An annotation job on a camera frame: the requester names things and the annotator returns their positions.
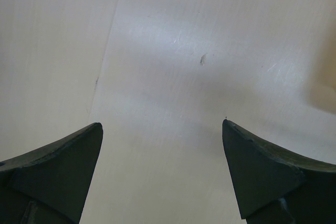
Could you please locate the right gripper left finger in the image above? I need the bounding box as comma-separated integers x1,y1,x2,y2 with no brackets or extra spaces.
1,122,103,223

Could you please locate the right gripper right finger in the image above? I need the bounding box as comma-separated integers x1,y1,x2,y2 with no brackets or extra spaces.
222,119,335,223

